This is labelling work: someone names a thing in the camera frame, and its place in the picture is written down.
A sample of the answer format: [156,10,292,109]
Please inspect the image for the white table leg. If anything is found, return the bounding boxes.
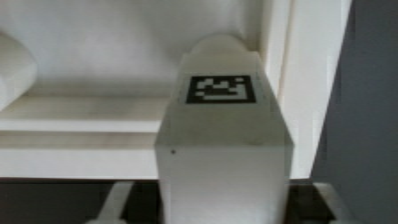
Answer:
[0,33,37,111]
[154,35,292,224]

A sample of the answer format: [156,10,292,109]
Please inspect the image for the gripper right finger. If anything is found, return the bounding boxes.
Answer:
[285,181,351,224]

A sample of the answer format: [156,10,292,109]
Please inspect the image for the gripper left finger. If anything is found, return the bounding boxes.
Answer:
[84,181,161,224]

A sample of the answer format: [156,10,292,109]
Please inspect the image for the white square table top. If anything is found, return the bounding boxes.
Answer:
[0,0,353,178]

